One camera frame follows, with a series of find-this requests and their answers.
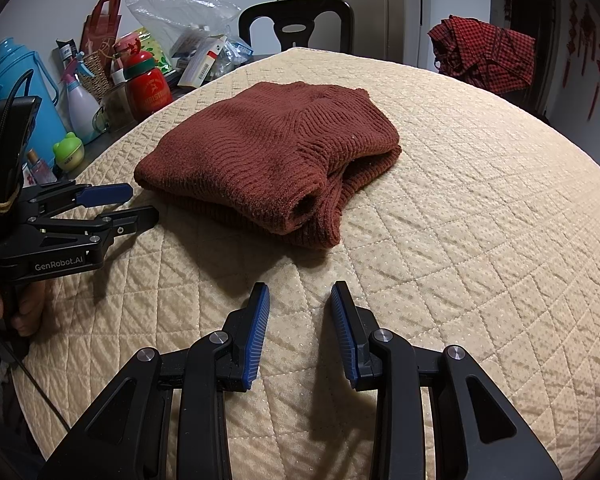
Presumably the glass jar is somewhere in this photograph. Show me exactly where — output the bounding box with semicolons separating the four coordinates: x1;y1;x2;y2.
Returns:
94;85;136;131

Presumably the blue thermos jug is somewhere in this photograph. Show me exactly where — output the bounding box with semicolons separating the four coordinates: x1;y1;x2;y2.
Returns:
0;37;68;171

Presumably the person's left hand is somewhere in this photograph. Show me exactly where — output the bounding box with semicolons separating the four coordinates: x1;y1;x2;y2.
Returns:
0;277;47;338

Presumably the black chair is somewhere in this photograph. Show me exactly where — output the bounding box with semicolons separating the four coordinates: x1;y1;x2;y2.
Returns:
238;0;356;56

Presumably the brown knit sweater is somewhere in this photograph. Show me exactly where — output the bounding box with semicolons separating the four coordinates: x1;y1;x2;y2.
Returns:
134;81;402;251

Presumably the clear plastic bag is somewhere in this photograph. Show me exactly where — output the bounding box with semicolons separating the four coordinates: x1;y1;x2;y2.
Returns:
125;0;242;56

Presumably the red jar with green lid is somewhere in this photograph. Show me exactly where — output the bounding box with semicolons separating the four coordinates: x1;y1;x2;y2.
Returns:
122;50;173;121

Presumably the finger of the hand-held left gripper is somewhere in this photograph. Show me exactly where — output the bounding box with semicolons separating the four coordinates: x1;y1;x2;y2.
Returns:
30;182;134;209
30;205;160;251

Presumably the beige quilted blanket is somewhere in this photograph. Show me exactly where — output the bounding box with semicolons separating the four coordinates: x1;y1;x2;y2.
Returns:
0;46;600;480

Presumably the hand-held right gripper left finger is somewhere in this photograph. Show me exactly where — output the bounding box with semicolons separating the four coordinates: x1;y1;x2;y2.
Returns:
37;282;271;480

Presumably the white spray bottle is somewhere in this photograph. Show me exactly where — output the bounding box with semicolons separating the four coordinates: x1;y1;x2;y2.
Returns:
60;52;102;145

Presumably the red gift bag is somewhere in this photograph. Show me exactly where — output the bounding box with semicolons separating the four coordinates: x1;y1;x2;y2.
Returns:
80;0;123;61

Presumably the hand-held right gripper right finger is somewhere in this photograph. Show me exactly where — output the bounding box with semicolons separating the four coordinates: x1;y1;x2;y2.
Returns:
330;281;563;480

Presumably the wicker basket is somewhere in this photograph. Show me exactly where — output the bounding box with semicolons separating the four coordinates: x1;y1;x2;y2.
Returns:
80;52;112;101

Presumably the green printed packet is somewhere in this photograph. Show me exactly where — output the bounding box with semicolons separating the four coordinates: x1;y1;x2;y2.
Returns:
130;27;173;73

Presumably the black cable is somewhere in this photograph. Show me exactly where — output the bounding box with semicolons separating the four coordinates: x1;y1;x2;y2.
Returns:
0;335;73;431

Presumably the small perfume bottle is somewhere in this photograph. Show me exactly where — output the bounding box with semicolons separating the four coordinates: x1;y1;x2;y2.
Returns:
22;149;57;186

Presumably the red checked cloth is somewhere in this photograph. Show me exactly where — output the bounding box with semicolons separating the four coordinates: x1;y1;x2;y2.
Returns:
427;16;537;95

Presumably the white medicine box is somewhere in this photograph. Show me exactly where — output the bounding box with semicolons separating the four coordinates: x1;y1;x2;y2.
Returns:
177;35;226;88

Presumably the green frog toy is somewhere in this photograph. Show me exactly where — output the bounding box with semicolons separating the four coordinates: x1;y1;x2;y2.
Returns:
52;131;85;169

